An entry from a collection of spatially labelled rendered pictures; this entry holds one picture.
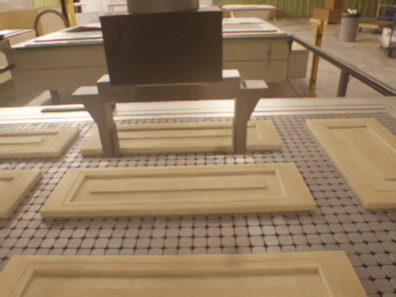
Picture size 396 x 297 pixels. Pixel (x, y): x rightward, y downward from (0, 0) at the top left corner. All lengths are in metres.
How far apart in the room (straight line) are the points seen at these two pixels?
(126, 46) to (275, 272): 0.50
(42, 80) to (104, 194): 3.58
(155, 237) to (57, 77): 3.67
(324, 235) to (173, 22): 0.52
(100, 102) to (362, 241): 0.62
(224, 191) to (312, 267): 0.28
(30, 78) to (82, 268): 3.87
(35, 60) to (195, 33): 3.78
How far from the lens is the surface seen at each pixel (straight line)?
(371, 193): 0.84
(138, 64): 0.60
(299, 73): 4.01
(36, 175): 0.96
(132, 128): 1.13
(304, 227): 0.71
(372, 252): 0.71
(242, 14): 6.92
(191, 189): 0.77
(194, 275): 0.59
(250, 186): 0.78
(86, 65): 4.03
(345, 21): 8.97
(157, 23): 0.58
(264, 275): 0.59
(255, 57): 3.81
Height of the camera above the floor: 1.34
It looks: 28 degrees down
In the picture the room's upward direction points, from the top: 2 degrees counter-clockwise
